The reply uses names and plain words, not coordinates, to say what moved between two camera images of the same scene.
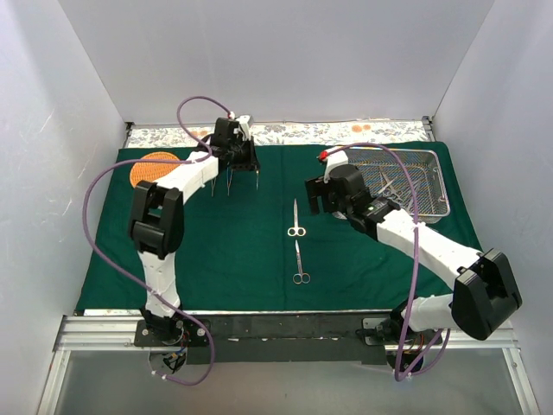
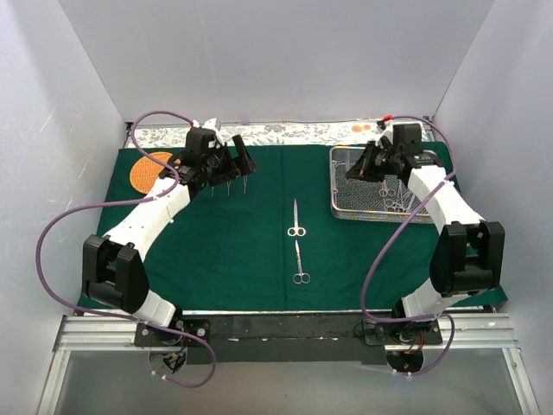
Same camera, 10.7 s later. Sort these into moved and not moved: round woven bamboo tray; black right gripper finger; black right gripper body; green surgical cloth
Moved: black right gripper body; black right gripper finger
Not moved: green surgical cloth; round woven bamboo tray
